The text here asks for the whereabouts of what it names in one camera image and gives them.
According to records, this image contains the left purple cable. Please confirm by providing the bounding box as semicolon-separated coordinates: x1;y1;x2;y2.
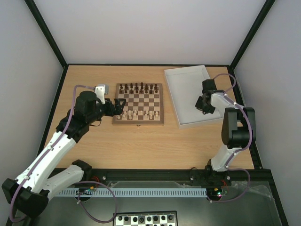
8;84;118;222

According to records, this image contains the wooden chess board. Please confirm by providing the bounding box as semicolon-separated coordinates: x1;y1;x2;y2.
112;82;164;126

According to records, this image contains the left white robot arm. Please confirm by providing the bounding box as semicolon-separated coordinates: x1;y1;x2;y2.
2;91;126;218

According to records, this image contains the white bishop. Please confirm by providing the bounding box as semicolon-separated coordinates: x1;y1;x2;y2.
133;113;138;120

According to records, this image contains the white cardboard box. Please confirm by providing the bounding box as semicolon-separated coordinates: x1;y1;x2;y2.
165;65;222;129

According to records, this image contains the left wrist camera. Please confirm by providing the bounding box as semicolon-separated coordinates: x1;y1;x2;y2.
95;84;109;95

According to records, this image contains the light blue cable duct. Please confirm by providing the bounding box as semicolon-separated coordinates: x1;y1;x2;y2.
57;188;207;198

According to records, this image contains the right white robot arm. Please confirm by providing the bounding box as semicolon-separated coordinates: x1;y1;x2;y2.
195;79;256;185

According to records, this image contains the printed checker calibration board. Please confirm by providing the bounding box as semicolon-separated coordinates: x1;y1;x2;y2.
112;211;179;226

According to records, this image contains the black aluminium rail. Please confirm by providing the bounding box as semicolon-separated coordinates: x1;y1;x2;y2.
81;169;275;188

